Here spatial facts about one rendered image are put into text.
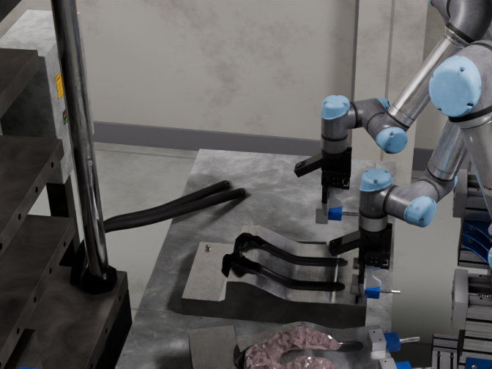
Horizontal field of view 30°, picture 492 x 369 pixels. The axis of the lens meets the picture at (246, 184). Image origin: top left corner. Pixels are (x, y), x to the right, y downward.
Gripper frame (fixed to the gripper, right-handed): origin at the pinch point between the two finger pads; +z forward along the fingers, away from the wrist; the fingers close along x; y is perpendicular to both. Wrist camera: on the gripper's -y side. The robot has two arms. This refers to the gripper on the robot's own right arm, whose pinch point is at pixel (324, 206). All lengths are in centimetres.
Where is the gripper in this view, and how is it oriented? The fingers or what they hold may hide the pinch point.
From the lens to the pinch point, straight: 269.9
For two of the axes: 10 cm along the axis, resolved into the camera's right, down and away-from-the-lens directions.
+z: 0.2, 8.4, 5.4
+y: 9.9, 0.7, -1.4
